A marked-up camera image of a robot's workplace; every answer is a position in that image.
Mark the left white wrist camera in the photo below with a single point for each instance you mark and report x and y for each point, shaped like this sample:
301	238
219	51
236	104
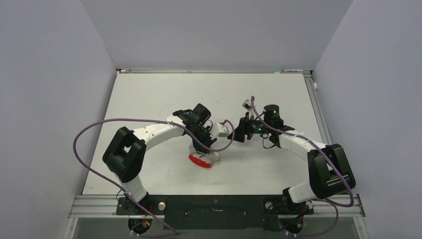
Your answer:
218	130

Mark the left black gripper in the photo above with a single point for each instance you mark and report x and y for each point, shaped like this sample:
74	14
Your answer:
208	141

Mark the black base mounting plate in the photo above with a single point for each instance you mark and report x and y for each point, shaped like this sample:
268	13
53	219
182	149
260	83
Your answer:
226	212

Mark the aluminium front frame rail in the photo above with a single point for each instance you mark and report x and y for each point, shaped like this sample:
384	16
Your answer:
104	206

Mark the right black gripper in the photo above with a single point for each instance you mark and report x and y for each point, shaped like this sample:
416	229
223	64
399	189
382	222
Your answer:
244	128

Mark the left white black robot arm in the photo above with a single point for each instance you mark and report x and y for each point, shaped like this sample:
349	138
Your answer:
125	154

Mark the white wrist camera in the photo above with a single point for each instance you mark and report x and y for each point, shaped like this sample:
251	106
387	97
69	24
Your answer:
218	130
248	105

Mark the red handled key tool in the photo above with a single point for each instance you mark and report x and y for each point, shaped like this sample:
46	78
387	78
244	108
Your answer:
204	160

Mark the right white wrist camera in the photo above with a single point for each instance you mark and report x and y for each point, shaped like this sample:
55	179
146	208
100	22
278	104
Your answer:
248	105

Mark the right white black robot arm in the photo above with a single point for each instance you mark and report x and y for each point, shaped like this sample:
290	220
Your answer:
286	137

